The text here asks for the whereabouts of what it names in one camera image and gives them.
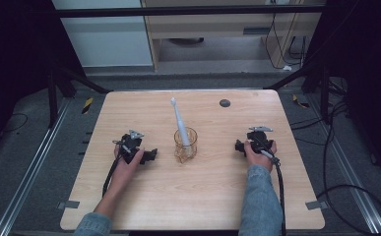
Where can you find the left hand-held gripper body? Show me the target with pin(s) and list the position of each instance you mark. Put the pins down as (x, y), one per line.
(130, 143)

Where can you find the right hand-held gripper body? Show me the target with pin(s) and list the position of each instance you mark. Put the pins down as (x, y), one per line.
(258, 139)

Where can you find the clear glass cup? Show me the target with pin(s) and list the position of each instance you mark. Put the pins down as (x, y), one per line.
(191, 154)

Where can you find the white electric toothbrush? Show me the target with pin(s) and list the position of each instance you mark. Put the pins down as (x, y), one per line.
(179, 119)

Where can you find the person's right hand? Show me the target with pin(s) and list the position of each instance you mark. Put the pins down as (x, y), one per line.
(260, 160)

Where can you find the person's left hand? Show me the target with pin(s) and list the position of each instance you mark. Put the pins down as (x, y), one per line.
(123, 175)

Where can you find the dark round table grommet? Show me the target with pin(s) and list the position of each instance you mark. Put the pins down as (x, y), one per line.
(224, 103)

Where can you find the yellow black tape strip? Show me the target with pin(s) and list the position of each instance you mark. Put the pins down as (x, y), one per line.
(87, 105)
(300, 102)

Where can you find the black metal stand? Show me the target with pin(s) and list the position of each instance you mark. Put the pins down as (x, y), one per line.
(52, 98)
(324, 95)

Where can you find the white cabinet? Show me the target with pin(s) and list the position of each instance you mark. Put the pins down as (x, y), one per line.
(106, 39)

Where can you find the light wooden desk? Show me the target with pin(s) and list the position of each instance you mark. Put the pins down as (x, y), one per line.
(211, 24)

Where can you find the black curtain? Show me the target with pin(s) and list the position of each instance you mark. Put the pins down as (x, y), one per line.
(14, 65)
(368, 65)

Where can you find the grey table bracket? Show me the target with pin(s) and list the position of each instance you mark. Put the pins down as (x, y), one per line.
(68, 205)
(316, 205)

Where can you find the aluminium floor rail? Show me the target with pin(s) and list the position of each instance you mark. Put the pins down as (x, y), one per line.
(30, 167)
(349, 173)

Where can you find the black horizontal frame bar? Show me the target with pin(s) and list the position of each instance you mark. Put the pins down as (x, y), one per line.
(178, 11)

